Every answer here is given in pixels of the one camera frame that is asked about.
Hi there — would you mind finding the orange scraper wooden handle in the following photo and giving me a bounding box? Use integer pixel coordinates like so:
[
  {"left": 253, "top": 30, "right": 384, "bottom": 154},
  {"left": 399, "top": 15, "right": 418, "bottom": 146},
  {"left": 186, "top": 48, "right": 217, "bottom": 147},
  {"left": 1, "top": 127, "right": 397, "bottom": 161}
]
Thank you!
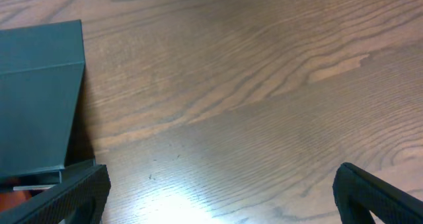
[{"left": 0, "top": 190, "right": 32, "bottom": 212}]

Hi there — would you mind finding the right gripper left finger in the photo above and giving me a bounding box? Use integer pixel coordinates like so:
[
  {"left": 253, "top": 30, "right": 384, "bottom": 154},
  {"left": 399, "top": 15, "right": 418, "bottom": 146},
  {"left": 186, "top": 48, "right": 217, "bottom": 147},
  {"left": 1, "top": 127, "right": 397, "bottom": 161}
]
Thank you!
[{"left": 1, "top": 165, "right": 111, "bottom": 224}]

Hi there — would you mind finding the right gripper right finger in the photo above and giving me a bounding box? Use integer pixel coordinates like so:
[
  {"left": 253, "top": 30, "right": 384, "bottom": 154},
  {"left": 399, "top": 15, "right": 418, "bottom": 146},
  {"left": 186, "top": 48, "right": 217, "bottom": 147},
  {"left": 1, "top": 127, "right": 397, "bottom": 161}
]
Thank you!
[{"left": 332, "top": 163, "right": 422, "bottom": 224}]

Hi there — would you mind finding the dark green open box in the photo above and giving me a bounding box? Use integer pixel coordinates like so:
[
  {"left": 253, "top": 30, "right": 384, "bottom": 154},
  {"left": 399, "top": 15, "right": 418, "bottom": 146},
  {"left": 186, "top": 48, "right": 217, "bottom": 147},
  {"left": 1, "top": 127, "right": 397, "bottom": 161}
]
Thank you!
[{"left": 1, "top": 20, "right": 95, "bottom": 192}]

